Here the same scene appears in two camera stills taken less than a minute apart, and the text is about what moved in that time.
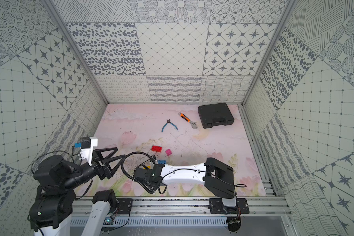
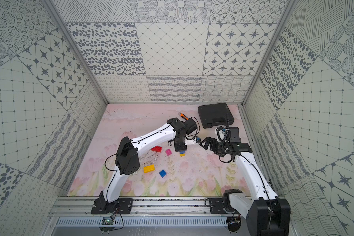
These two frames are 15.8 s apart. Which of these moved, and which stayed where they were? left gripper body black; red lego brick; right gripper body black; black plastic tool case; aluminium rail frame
Moved: left gripper body black; right gripper body black
Stayed: red lego brick; black plastic tool case; aluminium rail frame
